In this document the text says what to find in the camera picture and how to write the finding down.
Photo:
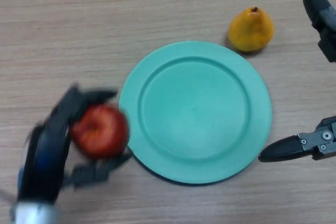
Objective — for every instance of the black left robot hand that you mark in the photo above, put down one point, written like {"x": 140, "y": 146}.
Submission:
{"x": 47, "y": 155}

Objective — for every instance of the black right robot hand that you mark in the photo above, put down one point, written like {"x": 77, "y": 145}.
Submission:
{"x": 321, "y": 16}

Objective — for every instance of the red apple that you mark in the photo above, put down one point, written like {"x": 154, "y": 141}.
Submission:
{"x": 102, "y": 132}

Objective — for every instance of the green round plate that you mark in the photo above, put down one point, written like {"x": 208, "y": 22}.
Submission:
{"x": 195, "y": 112}

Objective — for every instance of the yellow pear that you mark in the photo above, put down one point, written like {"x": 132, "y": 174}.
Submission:
{"x": 250, "y": 31}

